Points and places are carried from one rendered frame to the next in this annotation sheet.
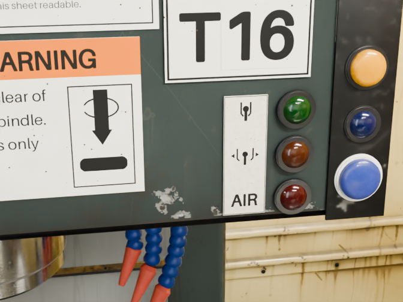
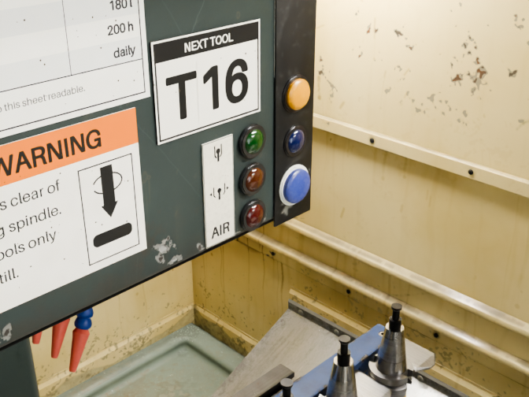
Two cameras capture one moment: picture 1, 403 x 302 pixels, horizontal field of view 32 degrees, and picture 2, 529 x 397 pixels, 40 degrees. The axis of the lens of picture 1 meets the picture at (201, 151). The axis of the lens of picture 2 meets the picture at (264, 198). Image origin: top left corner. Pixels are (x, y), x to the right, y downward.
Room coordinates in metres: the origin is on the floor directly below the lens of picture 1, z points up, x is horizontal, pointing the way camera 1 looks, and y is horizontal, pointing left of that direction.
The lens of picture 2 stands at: (0.02, 0.23, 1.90)
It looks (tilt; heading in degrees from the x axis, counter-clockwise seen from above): 26 degrees down; 325
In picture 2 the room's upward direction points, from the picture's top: straight up
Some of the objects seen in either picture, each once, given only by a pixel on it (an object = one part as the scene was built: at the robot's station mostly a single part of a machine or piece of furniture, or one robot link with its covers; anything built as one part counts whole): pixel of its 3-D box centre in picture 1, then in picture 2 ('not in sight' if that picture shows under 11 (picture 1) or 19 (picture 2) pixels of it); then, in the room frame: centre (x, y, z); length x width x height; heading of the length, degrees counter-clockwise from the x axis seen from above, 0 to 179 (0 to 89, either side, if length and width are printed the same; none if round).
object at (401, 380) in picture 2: not in sight; (390, 372); (0.59, -0.40, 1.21); 0.06 x 0.06 x 0.03
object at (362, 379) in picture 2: not in sight; (367, 391); (0.58, -0.34, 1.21); 0.07 x 0.05 x 0.01; 10
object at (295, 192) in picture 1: (292, 196); (253, 215); (0.45, -0.06, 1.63); 0.02 x 0.01 x 0.02; 100
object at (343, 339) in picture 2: not in sight; (344, 349); (0.58, -0.29, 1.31); 0.02 x 0.02 x 0.03
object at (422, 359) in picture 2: not in sight; (412, 355); (0.60, -0.45, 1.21); 0.07 x 0.05 x 0.01; 10
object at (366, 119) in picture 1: (362, 124); (295, 140); (0.46, -0.11, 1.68); 0.02 x 0.01 x 0.02; 100
